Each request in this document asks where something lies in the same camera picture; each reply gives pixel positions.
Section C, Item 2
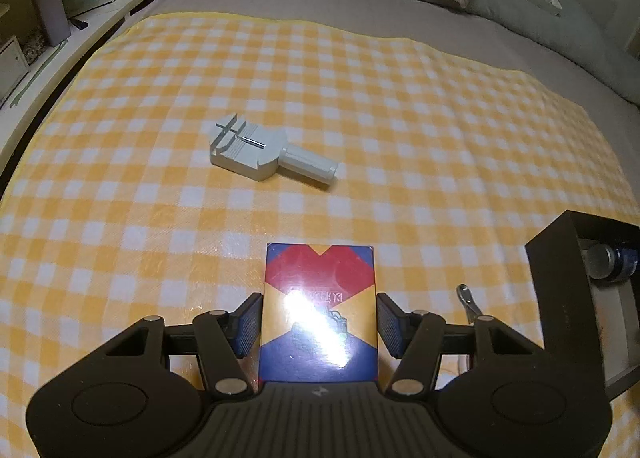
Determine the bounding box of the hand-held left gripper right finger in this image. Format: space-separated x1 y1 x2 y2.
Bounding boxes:
376 292 543 395

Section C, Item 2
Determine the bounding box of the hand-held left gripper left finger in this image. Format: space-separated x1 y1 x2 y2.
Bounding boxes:
102 292 263 396

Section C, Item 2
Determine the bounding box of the red and blue card box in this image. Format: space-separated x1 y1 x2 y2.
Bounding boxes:
258 243 380 384

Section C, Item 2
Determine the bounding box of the black cardboard box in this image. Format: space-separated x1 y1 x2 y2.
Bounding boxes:
525 210 640 404

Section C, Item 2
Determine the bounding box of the grey watch link tool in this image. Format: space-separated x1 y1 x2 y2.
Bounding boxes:
209 114 341 191

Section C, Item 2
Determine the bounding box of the dark blue bottle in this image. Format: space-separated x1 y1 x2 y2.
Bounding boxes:
586 243 640 283

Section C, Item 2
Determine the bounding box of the white and orange nail clipper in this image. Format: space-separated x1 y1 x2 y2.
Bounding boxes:
440 284 485 376

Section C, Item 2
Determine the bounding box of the yellow checked mat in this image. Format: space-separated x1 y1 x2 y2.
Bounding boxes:
0 12 640 458

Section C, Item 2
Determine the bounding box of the thin green stick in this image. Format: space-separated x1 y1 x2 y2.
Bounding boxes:
7 38 68 109

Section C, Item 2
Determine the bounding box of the wooden bedside shelf unit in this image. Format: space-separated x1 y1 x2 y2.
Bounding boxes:
0 0 188 173

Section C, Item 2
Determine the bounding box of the grey duvet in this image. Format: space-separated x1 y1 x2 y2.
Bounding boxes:
187 0 640 103

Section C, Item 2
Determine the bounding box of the small white drawer box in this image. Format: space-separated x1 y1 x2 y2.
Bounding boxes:
0 35 31 93

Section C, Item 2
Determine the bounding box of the purple box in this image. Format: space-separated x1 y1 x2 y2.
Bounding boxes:
29 0 68 46

